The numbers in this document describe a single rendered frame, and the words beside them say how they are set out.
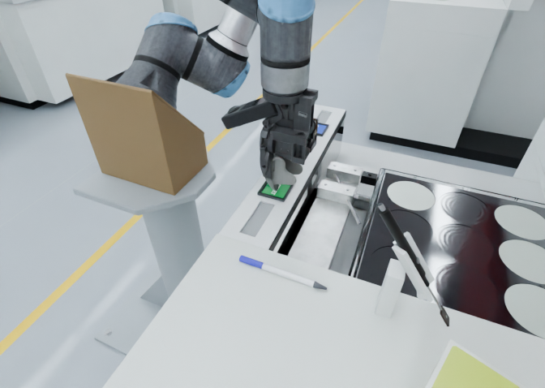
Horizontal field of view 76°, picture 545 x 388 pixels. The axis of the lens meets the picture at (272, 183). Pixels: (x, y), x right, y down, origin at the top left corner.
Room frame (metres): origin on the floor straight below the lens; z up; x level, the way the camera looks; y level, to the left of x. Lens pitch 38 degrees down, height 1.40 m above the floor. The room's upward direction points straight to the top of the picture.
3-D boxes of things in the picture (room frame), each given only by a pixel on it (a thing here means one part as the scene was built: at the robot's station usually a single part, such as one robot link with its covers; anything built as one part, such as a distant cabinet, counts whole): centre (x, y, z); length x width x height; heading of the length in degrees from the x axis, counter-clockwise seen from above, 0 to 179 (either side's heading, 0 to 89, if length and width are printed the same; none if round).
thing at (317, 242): (0.54, -0.11, 0.87); 0.36 x 0.08 x 0.03; 157
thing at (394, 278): (0.27, -0.17, 1.03); 0.06 x 0.04 x 0.13; 67
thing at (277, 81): (0.53, -0.02, 1.19); 0.08 x 0.08 x 0.05
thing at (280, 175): (0.51, -0.02, 1.01); 0.06 x 0.03 x 0.09; 67
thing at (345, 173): (0.68, -0.17, 0.89); 0.08 x 0.03 x 0.03; 67
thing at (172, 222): (0.84, 0.41, 0.41); 0.51 x 0.44 x 0.82; 67
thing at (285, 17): (0.53, -0.02, 1.27); 0.09 x 0.08 x 0.11; 7
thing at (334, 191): (0.61, -0.14, 0.89); 0.08 x 0.03 x 0.03; 67
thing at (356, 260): (0.52, -0.20, 0.90); 0.38 x 0.01 x 0.01; 157
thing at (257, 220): (0.65, -0.05, 0.89); 0.55 x 0.09 x 0.14; 157
